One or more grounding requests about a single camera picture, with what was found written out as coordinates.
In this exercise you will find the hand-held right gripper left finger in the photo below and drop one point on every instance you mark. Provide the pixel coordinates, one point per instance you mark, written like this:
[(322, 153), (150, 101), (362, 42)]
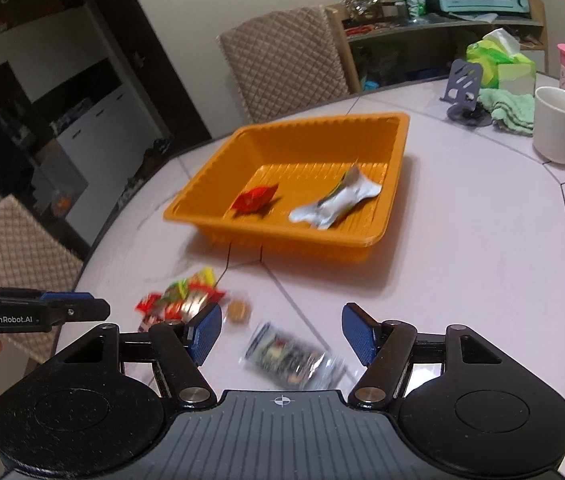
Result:
[(207, 334)]

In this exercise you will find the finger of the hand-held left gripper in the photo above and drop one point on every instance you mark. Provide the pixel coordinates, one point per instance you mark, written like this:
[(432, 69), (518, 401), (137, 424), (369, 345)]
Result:
[(70, 296), (85, 309)]

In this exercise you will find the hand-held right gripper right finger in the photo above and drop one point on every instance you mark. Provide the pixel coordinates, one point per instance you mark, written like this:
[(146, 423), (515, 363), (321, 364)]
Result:
[(357, 332)]

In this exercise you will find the clear packet with brown snack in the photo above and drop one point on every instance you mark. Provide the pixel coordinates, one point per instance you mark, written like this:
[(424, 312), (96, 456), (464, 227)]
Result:
[(239, 311)]

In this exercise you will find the green-edged snack packet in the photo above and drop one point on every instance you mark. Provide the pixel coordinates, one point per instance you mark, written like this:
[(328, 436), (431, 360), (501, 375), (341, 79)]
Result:
[(187, 287)]

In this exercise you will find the red and white candy packet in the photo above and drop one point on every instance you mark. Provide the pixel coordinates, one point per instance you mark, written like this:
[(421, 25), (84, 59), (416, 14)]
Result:
[(150, 306)]

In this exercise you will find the silver dark snack packet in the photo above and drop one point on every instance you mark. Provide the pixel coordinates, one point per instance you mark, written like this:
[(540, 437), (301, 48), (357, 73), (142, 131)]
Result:
[(282, 352)]

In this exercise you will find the orange plastic tray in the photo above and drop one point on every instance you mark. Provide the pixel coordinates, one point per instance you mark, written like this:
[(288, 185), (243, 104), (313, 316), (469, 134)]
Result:
[(312, 137)]

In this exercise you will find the beige quilted chair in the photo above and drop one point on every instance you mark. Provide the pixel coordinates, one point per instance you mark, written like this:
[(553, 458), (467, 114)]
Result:
[(282, 60), (12, 250)]

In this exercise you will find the white and green snack packet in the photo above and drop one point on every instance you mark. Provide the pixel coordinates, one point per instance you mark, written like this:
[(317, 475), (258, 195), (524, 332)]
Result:
[(332, 206)]

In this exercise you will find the red snack packet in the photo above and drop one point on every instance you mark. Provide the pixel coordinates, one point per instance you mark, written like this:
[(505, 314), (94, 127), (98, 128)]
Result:
[(255, 200)]

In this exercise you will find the white cabinet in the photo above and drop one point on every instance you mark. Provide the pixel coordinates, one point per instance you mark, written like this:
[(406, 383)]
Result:
[(87, 125)]

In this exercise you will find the green cloth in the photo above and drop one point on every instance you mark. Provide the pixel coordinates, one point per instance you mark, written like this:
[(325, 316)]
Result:
[(507, 110)]

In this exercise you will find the grey phone stand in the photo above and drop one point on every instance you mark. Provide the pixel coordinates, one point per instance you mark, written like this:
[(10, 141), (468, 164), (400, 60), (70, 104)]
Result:
[(462, 80)]

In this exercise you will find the white cup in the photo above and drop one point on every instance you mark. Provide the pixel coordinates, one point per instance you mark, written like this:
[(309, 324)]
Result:
[(557, 130)]

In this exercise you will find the green tissue pack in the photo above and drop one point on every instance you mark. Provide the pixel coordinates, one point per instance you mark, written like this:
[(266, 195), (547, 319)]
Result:
[(492, 55)]

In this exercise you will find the wooden shelf unit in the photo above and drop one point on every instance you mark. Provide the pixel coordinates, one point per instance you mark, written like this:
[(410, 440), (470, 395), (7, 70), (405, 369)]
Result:
[(412, 24)]

